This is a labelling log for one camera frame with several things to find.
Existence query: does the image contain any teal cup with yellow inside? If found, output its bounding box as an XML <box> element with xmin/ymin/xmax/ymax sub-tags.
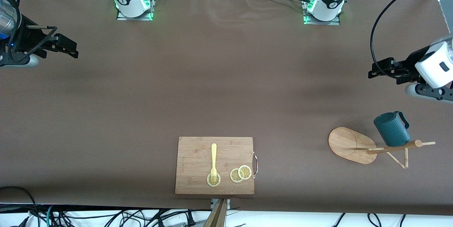
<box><xmin>373</xmin><ymin>111</ymin><xmax>411</xmax><ymax>147</ymax></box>

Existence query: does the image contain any wooden cup rack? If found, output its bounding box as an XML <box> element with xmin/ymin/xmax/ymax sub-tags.
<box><xmin>328</xmin><ymin>127</ymin><xmax>436</xmax><ymax>169</ymax></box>

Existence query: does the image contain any brown table cover sheet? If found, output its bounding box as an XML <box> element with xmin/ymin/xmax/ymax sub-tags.
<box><xmin>0</xmin><ymin>0</ymin><xmax>453</xmax><ymax>216</ymax></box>

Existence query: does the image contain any wooden cutting board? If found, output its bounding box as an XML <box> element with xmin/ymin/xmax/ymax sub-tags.
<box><xmin>175</xmin><ymin>137</ymin><xmax>258</xmax><ymax>195</ymax></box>

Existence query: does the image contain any lemon slice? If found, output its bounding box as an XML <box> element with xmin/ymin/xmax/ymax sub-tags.
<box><xmin>230</xmin><ymin>168</ymin><xmax>245</xmax><ymax>183</ymax></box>
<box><xmin>207</xmin><ymin>173</ymin><xmax>221</xmax><ymax>188</ymax></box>
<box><xmin>238</xmin><ymin>165</ymin><xmax>252</xmax><ymax>180</ymax></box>

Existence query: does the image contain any yellow plastic fork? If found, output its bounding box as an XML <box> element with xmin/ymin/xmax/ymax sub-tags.
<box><xmin>210</xmin><ymin>143</ymin><xmax>218</xmax><ymax>184</ymax></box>

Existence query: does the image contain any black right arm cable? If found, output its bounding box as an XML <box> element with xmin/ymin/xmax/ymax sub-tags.
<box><xmin>0</xmin><ymin>0</ymin><xmax>58</xmax><ymax>58</ymax></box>

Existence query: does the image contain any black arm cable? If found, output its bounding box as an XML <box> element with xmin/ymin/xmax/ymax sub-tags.
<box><xmin>0</xmin><ymin>0</ymin><xmax>58</xmax><ymax>58</ymax></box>
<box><xmin>370</xmin><ymin>0</ymin><xmax>447</xmax><ymax>79</ymax></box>

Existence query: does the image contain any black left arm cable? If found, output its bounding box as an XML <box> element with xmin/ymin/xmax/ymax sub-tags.
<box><xmin>370</xmin><ymin>0</ymin><xmax>447</xmax><ymax>79</ymax></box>

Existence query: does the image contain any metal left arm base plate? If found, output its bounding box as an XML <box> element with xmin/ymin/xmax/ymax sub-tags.
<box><xmin>303</xmin><ymin>0</ymin><xmax>341</xmax><ymax>26</ymax></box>

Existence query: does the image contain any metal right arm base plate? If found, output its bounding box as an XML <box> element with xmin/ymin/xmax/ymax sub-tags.
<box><xmin>116</xmin><ymin>0</ymin><xmax>155</xmax><ymax>21</ymax></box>

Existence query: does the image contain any teal cable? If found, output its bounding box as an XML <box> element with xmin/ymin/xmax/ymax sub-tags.
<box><xmin>45</xmin><ymin>205</ymin><xmax>55</xmax><ymax>227</ymax></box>

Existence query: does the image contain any black cable with plug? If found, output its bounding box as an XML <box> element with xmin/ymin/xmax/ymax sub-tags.
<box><xmin>156</xmin><ymin>209</ymin><xmax>197</xmax><ymax>227</ymax></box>

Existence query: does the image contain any metal clamp bracket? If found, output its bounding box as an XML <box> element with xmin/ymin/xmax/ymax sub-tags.
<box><xmin>211</xmin><ymin>199</ymin><xmax>231</xmax><ymax>211</ymax></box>

